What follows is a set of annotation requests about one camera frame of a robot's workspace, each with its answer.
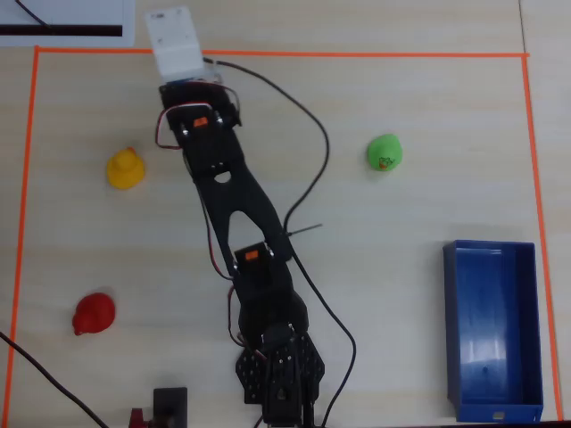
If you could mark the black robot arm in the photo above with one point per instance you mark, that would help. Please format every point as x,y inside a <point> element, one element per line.
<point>241,200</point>

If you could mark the black camera stand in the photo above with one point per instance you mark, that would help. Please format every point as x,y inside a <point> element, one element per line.
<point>170,403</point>

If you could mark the yellow rubber duck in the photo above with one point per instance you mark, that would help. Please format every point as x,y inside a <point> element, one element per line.
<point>125,171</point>

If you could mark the black zip tie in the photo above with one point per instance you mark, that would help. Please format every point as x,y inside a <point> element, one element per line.
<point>308,229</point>

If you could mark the red rubber duck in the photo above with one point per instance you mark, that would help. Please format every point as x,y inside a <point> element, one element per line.
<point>96,314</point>

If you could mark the white paper with black bar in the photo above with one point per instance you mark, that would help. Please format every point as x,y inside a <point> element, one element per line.
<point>89,38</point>

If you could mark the red clamp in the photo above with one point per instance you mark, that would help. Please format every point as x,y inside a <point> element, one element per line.
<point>136,419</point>

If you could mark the orange tape strip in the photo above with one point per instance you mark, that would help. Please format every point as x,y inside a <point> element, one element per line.
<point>24,200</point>
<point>312,54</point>
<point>537,200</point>

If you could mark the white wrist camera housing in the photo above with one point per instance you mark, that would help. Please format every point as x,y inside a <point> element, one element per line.
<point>176,44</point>

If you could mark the blue plastic box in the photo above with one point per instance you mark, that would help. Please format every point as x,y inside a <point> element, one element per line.
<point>490,330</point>

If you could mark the green rubber duck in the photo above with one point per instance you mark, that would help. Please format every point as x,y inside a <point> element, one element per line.
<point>384,149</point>

